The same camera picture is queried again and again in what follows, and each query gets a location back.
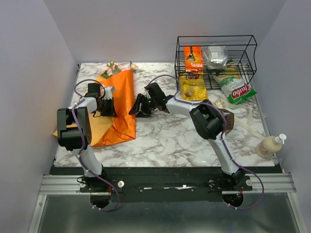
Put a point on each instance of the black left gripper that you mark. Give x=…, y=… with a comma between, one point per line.
x=112, y=112

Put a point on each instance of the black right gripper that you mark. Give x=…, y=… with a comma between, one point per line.
x=144, y=113

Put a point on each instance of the orange wrapping paper sheet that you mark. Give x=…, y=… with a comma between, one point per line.
x=108, y=130

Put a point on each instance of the pink fake flower bunch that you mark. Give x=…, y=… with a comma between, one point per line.
x=133, y=67

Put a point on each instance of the green brown snack bag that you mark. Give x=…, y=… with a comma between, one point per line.
x=229, y=116

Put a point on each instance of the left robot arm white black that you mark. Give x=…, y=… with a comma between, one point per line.
x=73, y=125

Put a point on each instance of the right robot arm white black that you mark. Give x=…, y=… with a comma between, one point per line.
x=209, y=122

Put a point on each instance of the yellow lays chip bag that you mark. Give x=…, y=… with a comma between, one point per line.
x=193, y=86

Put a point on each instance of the orange razor package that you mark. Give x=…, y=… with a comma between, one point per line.
x=193, y=58

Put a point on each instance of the silver foil packet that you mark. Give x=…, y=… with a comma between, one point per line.
x=215, y=57

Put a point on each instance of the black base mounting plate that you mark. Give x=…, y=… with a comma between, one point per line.
x=162, y=184

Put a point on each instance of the green white cassava chip bag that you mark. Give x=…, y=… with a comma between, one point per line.
x=232, y=84

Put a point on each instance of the cream lotion pump bottle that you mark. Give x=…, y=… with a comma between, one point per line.
x=270, y=145

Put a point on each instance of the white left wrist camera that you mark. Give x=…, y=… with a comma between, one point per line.
x=108, y=92

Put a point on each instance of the black wire basket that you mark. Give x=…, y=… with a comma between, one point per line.
x=240, y=48

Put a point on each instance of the aluminium frame rail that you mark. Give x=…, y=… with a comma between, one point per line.
x=67, y=185

